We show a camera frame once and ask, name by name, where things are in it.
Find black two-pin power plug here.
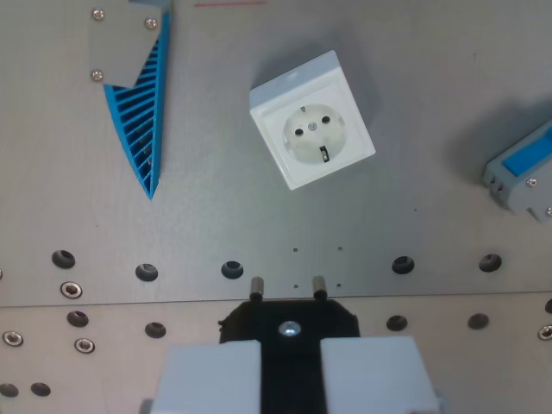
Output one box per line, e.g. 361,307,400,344
217,275,361,414

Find blue ribbed triangular fixture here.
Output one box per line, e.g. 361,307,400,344
102,5,173,201

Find grey plate with screws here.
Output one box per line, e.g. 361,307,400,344
88,0,171,89

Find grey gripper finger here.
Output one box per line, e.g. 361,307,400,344
319,336,449,414
140,341,262,414

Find grey and blue box fixture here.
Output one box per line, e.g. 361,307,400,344
482,119,552,224

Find white wall socket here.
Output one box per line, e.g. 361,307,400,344
248,50,377,191

